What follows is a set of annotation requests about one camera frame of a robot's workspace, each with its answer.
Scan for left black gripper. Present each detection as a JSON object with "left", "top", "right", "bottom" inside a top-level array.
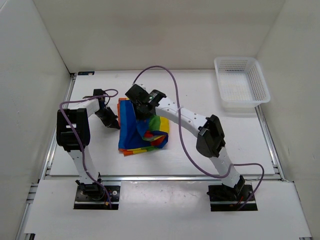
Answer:
[{"left": 93, "top": 106, "right": 120, "bottom": 129}]

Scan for rainbow striped shorts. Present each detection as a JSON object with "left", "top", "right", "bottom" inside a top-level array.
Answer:
[{"left": 117, "top": 98, "right": 170, "bottom": 157}]

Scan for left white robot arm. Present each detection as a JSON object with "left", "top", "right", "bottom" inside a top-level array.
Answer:
[{"left": 56, "top": 88, "right": 120, "bottom": 202}]

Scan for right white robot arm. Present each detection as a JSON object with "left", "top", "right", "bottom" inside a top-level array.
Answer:
[{"left": 125, "top": 84, "right": 245, "bottom": 201}]

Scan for small blue label sticker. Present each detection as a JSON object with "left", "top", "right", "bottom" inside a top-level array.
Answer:
[{"left": 77, "top": 71, "right": 95, "bottom": 76}]

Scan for white plastic mesh basket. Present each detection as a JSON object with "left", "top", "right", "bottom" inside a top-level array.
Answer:
[{"left": 214, "top": 56, "right": 271, "bottom": 112}]

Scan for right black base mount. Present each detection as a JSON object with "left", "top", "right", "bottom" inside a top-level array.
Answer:
[{"left": 206, "top": 184, "right": 258, "bottom": 212}]

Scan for aluminium table edge rail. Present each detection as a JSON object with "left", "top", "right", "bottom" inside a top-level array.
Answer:
[{"left": 101, "top": 174, "right": 281, "bottom": 182}]

